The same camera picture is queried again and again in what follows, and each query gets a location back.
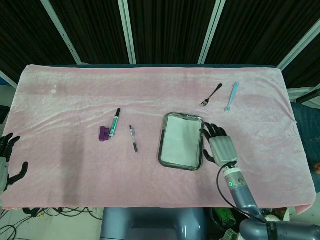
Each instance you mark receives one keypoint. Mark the light blue small brush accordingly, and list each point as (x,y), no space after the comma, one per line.
(231,96)

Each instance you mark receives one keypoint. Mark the black gel pen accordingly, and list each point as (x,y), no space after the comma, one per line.
(133,140)

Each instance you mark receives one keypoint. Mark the silver metal tray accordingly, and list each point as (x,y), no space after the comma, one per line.
(160,160)

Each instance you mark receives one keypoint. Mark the blue-grey robot torso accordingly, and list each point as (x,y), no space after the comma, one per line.
(150,225)

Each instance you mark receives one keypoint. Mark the white frame post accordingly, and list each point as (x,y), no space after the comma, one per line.
(211,32)
(128,32)
(300,45)
(7,78)
(65,37)

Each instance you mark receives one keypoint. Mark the pink plush tablecloth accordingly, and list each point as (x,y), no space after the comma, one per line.
(100,165)

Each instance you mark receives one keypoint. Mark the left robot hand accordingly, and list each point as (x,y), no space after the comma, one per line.
(6,150)

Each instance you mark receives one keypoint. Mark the black pleated curtain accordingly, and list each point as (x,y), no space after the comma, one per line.
(170,30)

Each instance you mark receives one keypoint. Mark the black fork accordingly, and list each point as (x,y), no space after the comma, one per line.
(212,95)

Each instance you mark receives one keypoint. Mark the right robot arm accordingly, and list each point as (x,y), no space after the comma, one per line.
(242,195)

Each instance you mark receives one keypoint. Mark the purple plastic block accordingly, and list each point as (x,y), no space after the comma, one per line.
(103,134)

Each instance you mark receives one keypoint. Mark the green whiteboard marker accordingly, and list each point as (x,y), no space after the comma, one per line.
(115,123)

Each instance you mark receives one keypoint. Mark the person in blue jeans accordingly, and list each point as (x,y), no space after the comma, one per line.
(308,130)

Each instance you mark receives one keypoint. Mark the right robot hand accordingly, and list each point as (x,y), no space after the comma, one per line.
(222,150)

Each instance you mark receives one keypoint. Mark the black ribbed tube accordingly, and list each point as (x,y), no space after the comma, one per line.
(308,96)

